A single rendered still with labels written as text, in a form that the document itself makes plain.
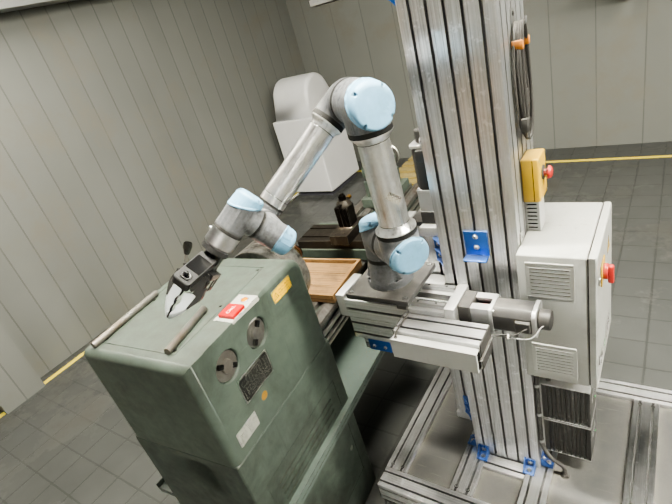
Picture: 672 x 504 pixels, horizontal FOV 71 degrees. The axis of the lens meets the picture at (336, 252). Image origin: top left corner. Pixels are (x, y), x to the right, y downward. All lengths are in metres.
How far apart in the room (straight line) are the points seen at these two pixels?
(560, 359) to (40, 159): 3.92
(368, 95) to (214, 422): 0.97
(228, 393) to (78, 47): 3.76
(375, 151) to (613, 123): 4.57
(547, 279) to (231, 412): 0.98
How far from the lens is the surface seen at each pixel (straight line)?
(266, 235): 1.16
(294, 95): 5.57
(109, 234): 4.67
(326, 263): 2.33
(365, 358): 2.23
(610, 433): 2.32
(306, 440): 1.85
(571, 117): 5.64
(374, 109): 1.15
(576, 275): 1.44
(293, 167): 1.27
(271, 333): 1.57
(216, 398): 1.43
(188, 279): 1.10
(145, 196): 4.86
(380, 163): 1.21
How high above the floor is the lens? 1.98
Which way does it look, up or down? 27 degrees down
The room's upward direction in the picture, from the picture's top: 17 degrees counter-clockwise
